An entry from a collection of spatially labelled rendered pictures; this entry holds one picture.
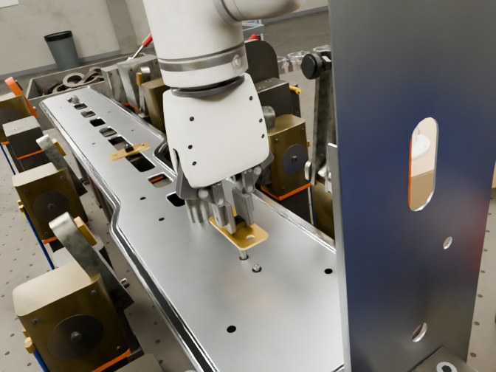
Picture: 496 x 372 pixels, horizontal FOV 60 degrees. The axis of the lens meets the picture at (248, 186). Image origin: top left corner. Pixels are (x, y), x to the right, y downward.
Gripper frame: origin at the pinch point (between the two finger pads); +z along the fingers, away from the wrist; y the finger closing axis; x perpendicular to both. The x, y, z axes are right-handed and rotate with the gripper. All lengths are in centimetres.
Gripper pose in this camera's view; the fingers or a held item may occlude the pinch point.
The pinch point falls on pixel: (233, 209)
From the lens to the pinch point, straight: 49.8
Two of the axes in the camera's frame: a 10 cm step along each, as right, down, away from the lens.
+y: -8.4, 3.7, -4.0
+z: 1.5, 8.6, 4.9
